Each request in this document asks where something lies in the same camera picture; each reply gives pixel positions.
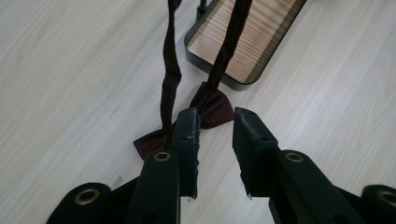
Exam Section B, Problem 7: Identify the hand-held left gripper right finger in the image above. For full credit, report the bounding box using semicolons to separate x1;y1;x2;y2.
232;106;369;224

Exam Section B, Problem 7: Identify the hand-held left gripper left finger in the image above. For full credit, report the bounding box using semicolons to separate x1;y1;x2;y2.
124;106;202;224

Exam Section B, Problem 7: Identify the dark maroon bow tie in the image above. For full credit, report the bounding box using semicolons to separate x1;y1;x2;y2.
133;0;254;161

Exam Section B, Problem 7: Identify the black hook rack wooden tray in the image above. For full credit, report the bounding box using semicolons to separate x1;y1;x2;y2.
183;0;308;92

